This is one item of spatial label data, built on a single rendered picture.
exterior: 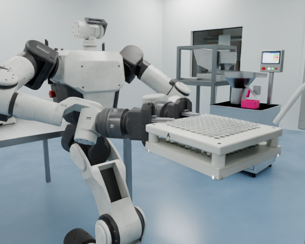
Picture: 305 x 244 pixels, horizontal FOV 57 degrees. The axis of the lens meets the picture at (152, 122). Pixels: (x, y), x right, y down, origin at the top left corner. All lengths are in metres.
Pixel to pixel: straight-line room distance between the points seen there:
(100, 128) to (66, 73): 0.37
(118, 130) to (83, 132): 0.11
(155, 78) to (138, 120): 0.53
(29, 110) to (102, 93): 0.40
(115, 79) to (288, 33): 4.99
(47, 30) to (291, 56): 4.44
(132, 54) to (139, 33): 5.64
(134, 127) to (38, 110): 0.27
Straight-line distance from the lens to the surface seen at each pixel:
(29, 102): 0.84
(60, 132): 1.55
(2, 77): 0.87
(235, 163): 0.63
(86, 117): 0.84
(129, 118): 0.77
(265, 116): 3.24
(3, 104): 0.85
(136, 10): 6.94
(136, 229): 1.19
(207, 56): 4.35
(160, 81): 1.27
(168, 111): 0.91
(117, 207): 1.17
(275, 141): 0.76
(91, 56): 1.13
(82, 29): 1.17
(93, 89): 1.12
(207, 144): 0.59
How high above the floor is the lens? 1.24
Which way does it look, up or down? 12 degrees down
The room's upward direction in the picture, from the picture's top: straight up
